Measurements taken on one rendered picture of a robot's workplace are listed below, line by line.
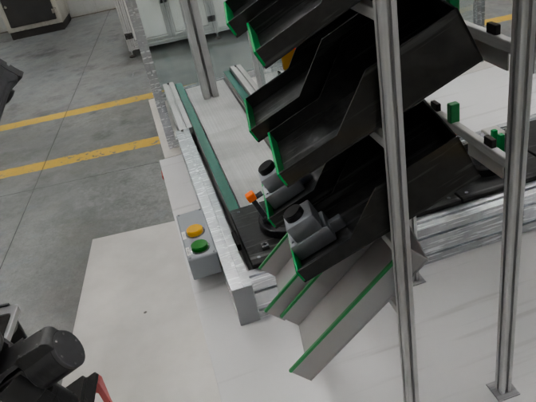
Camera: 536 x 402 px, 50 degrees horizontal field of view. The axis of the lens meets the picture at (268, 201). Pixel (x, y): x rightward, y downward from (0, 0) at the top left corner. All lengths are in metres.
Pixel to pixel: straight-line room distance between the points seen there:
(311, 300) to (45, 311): 2.16
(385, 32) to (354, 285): 0.46
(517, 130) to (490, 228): 0.63
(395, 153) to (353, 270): 0.32
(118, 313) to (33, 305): 1.73
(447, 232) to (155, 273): 0.71
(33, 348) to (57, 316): 2.15
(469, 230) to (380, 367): 0.40
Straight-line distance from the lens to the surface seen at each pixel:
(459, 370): 1.15
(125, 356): 1.31
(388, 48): 0.66
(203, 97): 2.32
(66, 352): 0.85
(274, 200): 0.98
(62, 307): 3.02
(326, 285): 1.01
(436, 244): 1.35
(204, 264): 1.34
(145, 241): 1.63
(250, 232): 1.35
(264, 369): 1.18
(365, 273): 0.96
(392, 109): 0.69
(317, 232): 0.84
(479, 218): 1.37
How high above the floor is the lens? 1.73
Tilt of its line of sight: 31 degrees down
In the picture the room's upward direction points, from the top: 12 degrees counter-clockwise
